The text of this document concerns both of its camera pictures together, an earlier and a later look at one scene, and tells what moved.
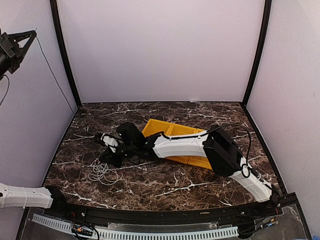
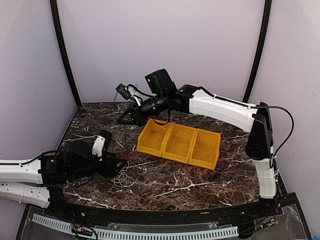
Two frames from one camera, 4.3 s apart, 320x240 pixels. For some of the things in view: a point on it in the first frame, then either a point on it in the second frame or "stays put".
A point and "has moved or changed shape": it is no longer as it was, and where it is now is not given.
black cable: x=53 y=73 → x=147 y=95
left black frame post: x=58 y=27 stays put
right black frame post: x=263 y=44 stays put
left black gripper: x=16 y=53 → x=112 y=172
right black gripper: x=116 y=162 → x=138 y=117
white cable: x=102 y=172 has moved or changed shape
